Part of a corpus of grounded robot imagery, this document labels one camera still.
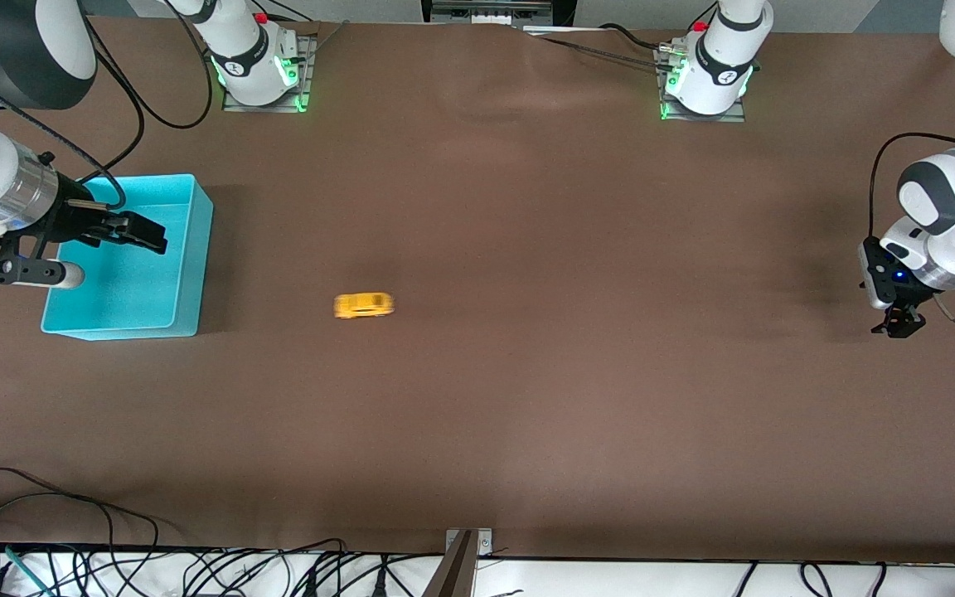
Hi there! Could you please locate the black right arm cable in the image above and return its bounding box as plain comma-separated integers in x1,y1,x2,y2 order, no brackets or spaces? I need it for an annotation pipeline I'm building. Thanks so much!
0,0,215,212

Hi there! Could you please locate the dark camera pole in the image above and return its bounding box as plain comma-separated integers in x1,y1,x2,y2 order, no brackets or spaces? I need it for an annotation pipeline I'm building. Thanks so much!
423,531,476,597

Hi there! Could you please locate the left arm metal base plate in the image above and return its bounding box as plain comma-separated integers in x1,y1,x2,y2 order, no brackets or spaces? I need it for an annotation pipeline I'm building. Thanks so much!
654,46,748,124

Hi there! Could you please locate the thin black looping cable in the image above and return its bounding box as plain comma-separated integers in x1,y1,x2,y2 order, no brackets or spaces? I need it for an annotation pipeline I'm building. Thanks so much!
0,467,165,573

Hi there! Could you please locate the grey base cable bundle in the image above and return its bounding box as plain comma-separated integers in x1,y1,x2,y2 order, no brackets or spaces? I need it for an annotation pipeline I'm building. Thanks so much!
527,23,673,71

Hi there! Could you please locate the turquoise plastic bin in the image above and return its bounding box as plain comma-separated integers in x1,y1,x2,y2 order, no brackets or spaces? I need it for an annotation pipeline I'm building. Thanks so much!
41,173,215,342

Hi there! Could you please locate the yellow beetle toy car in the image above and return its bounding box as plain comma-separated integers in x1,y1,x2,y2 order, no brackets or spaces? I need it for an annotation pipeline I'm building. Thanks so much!
333,291,396,320

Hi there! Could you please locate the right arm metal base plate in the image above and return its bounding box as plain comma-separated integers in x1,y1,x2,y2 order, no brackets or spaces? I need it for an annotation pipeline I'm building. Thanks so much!
222,33,318,114

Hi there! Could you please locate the brown table cover sheet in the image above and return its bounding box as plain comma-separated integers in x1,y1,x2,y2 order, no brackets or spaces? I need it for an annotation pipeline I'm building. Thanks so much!
0,18,955,565

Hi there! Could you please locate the silver metal mount bracket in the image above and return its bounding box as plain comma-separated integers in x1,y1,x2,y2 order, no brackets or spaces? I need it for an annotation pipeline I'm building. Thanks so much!
445,528,494,557

